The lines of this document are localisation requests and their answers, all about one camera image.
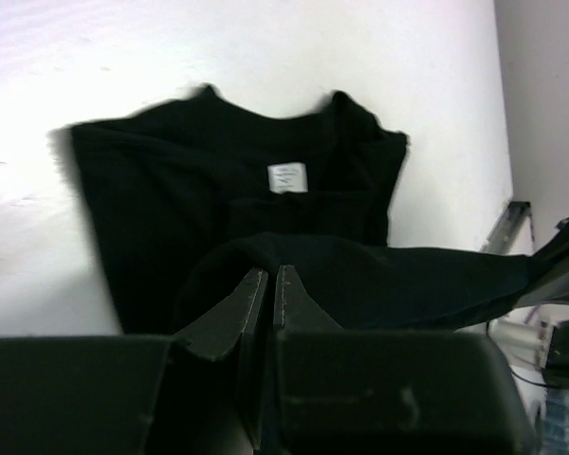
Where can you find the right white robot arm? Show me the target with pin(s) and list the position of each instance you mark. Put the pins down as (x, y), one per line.
(542, 346)

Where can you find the aluminium right side rail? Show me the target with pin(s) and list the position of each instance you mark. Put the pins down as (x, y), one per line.
(501, 238)

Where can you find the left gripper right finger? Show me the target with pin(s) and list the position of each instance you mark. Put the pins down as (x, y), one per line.
(295, 311)

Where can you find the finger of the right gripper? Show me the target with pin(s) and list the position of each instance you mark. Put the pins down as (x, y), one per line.
(553, 286)

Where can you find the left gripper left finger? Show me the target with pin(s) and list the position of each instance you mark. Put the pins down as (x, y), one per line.
(235, 319)

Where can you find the black t shirt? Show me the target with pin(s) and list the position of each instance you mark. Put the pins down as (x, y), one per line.
(187, 196)

